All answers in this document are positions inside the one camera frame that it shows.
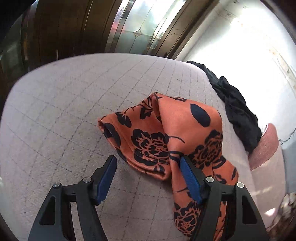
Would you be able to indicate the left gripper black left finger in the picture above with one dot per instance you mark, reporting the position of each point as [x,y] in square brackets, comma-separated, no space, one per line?
[54,218]

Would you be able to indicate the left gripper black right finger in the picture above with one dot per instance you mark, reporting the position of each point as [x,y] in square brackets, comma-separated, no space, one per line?
[242,221]

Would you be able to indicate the orange black floral garment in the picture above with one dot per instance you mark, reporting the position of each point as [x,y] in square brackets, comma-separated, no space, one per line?
[154,135]

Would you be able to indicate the beige patterned crumpled garment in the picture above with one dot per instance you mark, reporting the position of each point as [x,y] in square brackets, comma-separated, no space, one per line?
[283,226]

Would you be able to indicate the pink quilted pillow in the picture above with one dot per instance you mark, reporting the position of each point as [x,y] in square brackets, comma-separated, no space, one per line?
[268,173]

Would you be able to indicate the grey blue pillow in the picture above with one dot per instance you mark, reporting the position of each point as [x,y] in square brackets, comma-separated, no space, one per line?
[288,148]

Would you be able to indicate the black crumpled garment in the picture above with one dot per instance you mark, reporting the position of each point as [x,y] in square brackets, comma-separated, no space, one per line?
[244,121]

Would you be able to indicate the pink quilted mattress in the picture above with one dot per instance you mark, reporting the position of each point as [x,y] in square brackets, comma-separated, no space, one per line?
[49,133]

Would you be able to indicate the wooden glass panel door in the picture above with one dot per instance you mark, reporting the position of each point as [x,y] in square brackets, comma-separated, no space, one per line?
[34,33]

